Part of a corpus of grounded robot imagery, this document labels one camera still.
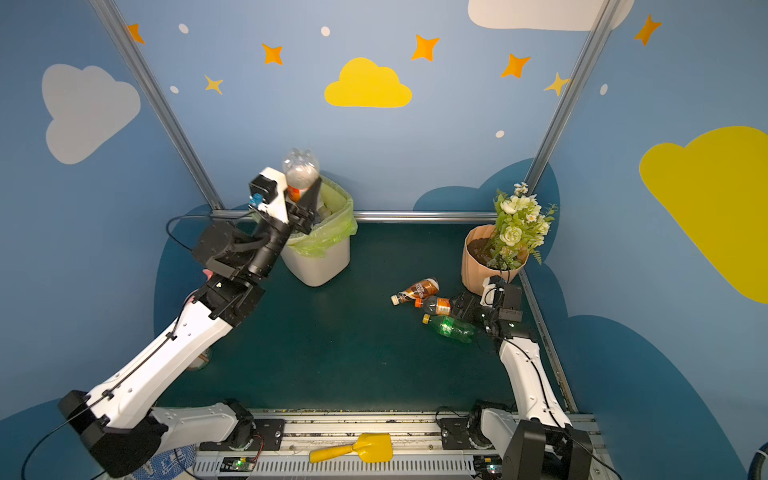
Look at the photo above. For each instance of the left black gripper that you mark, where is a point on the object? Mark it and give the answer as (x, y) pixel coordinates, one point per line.
(303, 216)

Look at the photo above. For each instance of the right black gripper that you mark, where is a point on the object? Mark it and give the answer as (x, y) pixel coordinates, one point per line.
(474, 309)

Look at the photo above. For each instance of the green plastic bottle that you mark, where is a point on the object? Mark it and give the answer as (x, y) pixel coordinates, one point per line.
(450, 327)

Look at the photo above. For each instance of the orange label bottle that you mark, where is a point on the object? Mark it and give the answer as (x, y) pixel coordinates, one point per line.
(434, 305)

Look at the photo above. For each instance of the brown tea bottle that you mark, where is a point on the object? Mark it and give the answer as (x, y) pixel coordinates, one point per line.
(418, 291)

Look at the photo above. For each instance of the orange cap bottle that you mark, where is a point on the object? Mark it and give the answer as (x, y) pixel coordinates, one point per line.
(301, 169)

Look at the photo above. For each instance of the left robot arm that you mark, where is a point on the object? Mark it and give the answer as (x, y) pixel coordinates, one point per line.
(117, 420)

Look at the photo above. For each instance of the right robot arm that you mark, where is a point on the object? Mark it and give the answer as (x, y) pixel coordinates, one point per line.
(538, 440)

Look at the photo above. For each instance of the green plastic bin liner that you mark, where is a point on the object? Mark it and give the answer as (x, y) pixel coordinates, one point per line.
(339, 225)

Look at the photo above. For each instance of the white trash bin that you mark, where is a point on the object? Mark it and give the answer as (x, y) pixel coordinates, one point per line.
(316, 271)

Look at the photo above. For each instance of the white artificial flowers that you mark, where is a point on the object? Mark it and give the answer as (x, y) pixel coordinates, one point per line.
(520, 229)

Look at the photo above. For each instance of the right controller board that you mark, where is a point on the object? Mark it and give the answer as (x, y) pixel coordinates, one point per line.
(487, 465)

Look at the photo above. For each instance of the controller board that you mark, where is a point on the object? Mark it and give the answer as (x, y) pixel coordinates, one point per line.
(238, 464)
(487, 465)

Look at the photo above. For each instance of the yellow plastic shovel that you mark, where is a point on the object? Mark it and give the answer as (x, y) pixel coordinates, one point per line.
(370, 448)

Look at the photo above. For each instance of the left controller board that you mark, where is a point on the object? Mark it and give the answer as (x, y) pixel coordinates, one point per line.
(238, 464)

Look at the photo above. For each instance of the blue dotted work glove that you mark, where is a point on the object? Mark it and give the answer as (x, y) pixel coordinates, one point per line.
(167, 465)

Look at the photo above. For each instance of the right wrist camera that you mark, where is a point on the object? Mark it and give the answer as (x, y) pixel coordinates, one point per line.
(493, 291)

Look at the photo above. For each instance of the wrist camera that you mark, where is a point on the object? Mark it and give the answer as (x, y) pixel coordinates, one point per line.
(493, 291)
(267, 195)

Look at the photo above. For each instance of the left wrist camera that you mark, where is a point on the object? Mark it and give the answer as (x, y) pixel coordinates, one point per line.
(267, 195)

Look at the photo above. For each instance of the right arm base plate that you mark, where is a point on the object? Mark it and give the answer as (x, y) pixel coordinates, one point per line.
(457, 433)

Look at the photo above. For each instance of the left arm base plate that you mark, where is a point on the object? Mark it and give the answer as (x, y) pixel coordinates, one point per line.
(266, 434)

